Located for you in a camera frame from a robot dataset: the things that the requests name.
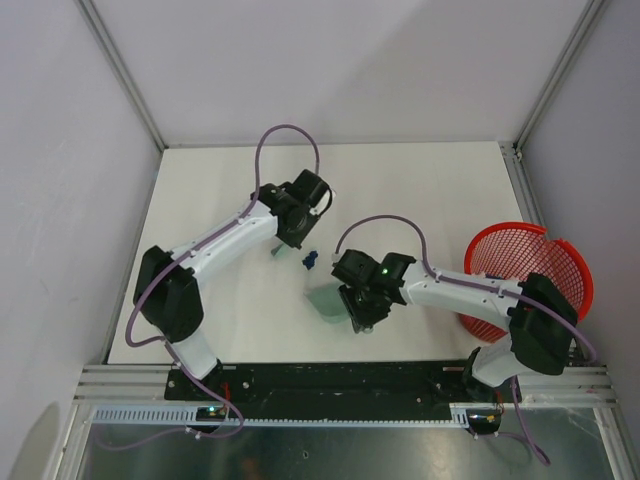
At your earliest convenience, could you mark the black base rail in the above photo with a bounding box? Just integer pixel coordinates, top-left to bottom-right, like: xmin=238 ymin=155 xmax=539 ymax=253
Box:
xmin=164 ymin=360 xmax=521 ymax=419

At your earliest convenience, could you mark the blue paper scrap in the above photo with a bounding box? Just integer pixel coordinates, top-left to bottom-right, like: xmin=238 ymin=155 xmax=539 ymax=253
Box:
xmin=301 ymin=250 xmax=319 ymax=270

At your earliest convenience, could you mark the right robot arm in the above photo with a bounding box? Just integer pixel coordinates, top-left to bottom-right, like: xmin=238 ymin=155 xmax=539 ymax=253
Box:
xmin=331 ymin=249 xmax=578 ymax=402

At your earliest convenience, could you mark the right aluminium frame post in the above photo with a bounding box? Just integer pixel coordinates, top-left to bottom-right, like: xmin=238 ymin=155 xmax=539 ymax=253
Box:
xmin=512 ymin=0 xmax=611 ymax=152

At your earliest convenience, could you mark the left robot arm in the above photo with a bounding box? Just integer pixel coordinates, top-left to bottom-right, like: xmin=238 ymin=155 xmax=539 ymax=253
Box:
xmin=130 ymin=170 xmax=335 ymax=400

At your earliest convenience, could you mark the green hand brush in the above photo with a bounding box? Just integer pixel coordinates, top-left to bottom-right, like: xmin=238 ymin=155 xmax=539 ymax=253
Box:
xmin=271 ymin=244 xmax=291 ymax=259

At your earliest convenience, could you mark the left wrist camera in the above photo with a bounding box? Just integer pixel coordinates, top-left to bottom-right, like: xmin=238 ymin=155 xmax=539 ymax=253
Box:
xmin=317 ymin=188 xmax=335 ymax=216

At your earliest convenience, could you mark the white cable duct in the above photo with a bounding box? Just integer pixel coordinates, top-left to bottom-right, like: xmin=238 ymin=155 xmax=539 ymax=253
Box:
xmin=92 ymin=404 xmax=502 ymax=430

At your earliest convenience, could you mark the red mesh basket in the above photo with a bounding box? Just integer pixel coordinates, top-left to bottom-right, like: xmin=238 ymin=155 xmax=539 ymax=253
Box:
xmin=464 ymin=222 xmax=594 ymax=320

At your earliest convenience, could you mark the green dustpan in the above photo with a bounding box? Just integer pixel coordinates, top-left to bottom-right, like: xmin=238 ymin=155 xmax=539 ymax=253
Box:
xmin=304 ymin=283 xmax=349 ymax=324

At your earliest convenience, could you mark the left aluminium frame post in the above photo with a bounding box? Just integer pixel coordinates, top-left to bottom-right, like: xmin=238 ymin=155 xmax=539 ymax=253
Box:
xmin=74 ymin=0 xmax=167 ymax=153

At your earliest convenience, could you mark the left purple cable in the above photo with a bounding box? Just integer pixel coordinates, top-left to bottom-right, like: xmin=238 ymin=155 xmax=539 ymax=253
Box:
xmin=124 ymin=124 xmax=321 ymax=441

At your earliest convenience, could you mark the aluminium frame post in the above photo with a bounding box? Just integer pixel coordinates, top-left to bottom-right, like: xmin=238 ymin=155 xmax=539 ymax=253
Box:
xmin=512 ymin=0 xmax=611 ymax=152
xmin=74 ymin=0 xmax=167 ymax=153

